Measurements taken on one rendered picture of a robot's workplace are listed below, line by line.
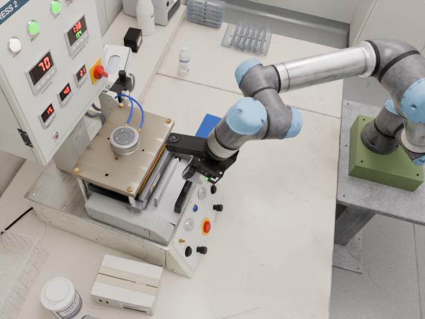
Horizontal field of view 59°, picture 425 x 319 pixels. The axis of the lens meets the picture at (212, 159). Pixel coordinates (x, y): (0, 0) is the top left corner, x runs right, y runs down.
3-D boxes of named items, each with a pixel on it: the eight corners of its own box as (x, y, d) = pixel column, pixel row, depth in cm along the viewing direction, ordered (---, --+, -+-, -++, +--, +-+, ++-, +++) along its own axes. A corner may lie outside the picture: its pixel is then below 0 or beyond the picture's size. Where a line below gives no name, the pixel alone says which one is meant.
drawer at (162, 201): (84, 197, 113) (78, 183, 107) (118, 143, 125) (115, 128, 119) (175, 230, 109) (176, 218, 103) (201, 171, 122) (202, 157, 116)
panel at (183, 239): (193, 273, 121) (170, 243, 108) (222, 197, 138) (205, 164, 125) (198, 274, 120) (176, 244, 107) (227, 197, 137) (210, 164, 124)
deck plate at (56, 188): (23, 197, 112) (23, 196, 111) (84, 117, 132) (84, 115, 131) (167, 251, 107) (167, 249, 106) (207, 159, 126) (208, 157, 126)
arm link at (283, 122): (289, 88, 90) (252, 87, 85) (310, 124, 85) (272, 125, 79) (273, 111, 96) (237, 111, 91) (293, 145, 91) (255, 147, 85)
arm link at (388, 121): (394, 108, 147) (412, 84, 135) (415, 135, 140) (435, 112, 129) (369, 115, 144) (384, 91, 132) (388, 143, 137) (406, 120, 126)
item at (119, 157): (56, 182, 105) (43, 155, 94) (109, 107, 123) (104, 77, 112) (136, 211, 102) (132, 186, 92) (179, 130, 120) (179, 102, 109)
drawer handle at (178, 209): (173, 211, 109) (174, 205, 105) (191, 171, 117) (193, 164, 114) (180, 214, 108) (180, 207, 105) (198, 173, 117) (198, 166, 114)
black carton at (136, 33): (124, 50, 173) (123, 38, 168) (130, 38, 178) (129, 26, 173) (136, 53, 173) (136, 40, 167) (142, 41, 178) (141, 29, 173)
